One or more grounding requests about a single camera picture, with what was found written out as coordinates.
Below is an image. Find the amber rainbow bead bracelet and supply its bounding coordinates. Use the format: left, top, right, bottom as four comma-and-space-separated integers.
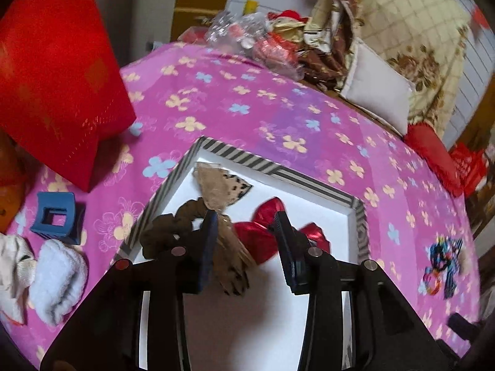
421, 268, 443, 296

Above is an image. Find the blue striped strap watch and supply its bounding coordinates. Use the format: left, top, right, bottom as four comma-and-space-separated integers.
423, 236, 463, 300

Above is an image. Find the brown fabric scrunchie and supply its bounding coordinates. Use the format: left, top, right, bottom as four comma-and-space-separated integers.
139, 198, 208, 260

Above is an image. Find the tan organza leopard bow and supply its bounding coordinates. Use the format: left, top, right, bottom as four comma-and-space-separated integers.
193, 163, 256, 296

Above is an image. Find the red satin bow clip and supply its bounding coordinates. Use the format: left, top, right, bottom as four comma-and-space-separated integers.
234, 197, 330, 265

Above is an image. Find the striped white jewelry box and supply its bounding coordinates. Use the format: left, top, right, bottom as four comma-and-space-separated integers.
124, 137, 369, 370

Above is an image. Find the white fluffy sock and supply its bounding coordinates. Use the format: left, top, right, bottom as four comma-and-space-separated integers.
28, 240, 88, 327

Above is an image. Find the pink floral bedsheet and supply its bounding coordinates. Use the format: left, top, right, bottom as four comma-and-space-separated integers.
6, 41, 483, 368

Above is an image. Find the blue plastic hair claw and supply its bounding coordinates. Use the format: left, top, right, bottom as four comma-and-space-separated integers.
30, 192, 86, 245

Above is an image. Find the cream work glove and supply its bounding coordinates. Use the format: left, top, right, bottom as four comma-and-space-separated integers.
0, 234, 36, 325

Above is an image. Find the red shopping bag right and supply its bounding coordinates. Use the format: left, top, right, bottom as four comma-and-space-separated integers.
450, 143, 488, 198

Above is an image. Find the red ruffled cushion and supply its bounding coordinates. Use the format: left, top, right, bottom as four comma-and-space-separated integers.
403, 122, 463, 198

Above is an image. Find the red gift bag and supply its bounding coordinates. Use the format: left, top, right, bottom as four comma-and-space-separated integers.
1, 0, 136, 192

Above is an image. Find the white small pillow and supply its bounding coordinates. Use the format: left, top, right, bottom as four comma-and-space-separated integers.
340, 39, 414, 136

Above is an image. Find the brown patterned blanket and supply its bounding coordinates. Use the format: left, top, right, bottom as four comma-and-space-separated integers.
299, 0, 363, 90

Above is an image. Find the beige floral quilt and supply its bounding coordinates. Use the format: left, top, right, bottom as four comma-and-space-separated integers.
303, 0, 472, 140

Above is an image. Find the clear plastic snack bag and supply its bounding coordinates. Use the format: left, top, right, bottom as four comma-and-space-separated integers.
177, 10, 306, 82

